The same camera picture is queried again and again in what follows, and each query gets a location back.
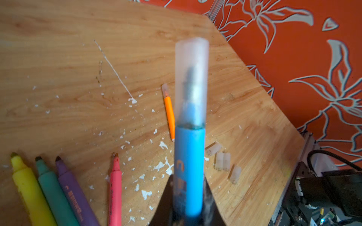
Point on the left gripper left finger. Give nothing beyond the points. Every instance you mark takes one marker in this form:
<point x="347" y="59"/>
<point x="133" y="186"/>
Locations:
<point x="164" y="213"/>

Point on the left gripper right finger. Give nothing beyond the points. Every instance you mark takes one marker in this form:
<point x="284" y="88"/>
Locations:
<point x="210" y="212"/>

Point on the pink pen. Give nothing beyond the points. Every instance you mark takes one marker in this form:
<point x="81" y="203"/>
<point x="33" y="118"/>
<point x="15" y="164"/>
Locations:
<point x="115" y="194"/>

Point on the purple pen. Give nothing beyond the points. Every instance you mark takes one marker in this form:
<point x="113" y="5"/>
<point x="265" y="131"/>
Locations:
<point x="75" y="195"/>

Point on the orange pen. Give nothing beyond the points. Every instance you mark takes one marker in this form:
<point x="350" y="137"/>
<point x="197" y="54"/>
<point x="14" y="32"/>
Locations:
<point x="170" y="117"/>

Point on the blue pen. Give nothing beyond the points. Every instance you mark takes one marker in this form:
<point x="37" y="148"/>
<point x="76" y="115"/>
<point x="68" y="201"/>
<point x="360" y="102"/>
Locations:
<point x="188" y="176"/>

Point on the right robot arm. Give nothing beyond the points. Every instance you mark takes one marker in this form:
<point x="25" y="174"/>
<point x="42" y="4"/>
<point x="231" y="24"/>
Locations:
<point x="332" y="199"/>

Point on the green pen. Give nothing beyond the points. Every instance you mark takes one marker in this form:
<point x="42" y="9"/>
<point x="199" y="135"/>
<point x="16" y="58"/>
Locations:
<point x="54" y="195"/>

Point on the yellow pen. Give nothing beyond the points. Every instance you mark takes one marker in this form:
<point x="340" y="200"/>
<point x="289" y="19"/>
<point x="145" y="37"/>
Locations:
<point x="31" y="194"/>

